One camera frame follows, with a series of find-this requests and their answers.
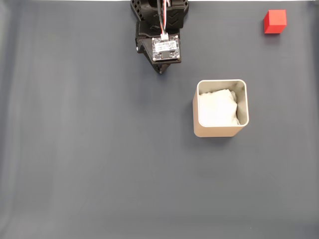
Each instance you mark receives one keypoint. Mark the red cube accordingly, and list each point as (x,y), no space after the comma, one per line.
(274,21)

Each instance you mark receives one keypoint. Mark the beige metal box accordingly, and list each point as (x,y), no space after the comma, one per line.
(214,130)

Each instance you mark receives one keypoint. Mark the white crumpled cloth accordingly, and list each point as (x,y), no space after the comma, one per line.
(216,107)

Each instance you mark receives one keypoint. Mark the dark blue-grey mat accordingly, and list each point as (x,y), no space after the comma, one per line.
(74,124)

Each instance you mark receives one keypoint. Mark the camera circuit board on mount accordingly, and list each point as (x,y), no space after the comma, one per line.
(165,48)

